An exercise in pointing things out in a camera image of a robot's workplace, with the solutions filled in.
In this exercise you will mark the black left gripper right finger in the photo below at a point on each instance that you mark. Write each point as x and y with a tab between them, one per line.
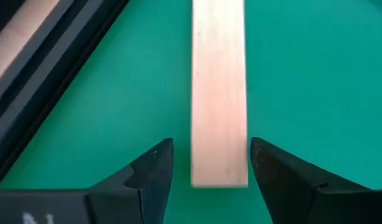
296	193

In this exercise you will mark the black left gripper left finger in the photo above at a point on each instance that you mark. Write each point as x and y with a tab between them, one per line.
147	186

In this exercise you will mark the long plain wooden block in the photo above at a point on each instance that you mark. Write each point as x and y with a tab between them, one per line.
219	93

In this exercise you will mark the black table edge rail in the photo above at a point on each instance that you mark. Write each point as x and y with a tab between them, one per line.
38	77

